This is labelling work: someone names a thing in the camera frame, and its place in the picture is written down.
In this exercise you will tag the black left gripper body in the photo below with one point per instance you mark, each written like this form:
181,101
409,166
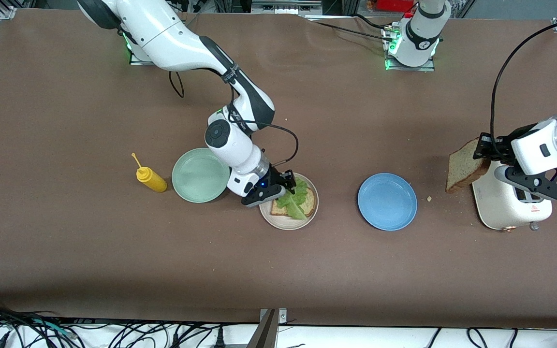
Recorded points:
500,145

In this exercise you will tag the blue plate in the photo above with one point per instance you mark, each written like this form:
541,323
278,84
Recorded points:
387,202

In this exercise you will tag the red box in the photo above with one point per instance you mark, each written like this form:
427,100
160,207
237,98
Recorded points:
394,5

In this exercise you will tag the white two-slot toaster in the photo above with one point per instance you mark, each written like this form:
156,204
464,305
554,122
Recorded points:
501,212

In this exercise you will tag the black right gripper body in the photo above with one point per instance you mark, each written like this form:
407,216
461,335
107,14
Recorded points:
276,177

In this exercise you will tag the yellow mustard squeeze bottle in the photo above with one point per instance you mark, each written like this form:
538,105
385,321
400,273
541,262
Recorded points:
153,180

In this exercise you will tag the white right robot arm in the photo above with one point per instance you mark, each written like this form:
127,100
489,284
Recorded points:
230,145

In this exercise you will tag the black power plug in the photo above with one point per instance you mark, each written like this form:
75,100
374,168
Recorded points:
219,338

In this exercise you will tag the mint green plate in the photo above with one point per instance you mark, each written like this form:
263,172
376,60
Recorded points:
196,176

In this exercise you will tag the grey equipment box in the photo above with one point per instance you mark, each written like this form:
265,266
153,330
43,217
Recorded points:
285,6

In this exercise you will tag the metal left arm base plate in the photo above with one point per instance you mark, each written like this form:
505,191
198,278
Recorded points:
411,68

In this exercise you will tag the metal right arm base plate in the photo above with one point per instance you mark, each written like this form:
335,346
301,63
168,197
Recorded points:
136,60

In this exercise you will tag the metal table edge bracket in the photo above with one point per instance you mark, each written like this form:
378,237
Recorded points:
269,331

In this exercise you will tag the brown bread slice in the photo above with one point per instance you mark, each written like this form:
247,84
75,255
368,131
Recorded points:
462,168
310,200

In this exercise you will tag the green lettuce leaf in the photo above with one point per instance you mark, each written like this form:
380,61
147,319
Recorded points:
294,203

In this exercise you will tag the beige plate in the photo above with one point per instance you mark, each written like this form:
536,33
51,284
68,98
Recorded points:
288,224

